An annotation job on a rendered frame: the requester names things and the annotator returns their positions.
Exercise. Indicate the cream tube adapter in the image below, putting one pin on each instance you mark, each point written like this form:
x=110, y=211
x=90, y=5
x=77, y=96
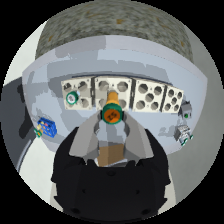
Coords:
x=87, y=92
x=149, y=96
x=170, y=99
x=110, y=84

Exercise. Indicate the white tube rack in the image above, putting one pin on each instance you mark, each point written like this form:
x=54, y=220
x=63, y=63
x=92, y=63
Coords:
x=178, y=133

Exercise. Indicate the light grey flat mat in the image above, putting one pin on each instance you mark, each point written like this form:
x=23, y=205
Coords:
x=45, y=96

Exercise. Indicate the blue tube rack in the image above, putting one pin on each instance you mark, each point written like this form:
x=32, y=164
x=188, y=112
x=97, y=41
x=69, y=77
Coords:
x=52, y=128

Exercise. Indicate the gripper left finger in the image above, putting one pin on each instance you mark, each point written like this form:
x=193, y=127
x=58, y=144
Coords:
x=79, y=146

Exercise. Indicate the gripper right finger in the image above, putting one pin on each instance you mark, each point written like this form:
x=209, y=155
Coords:
x=142, y=147

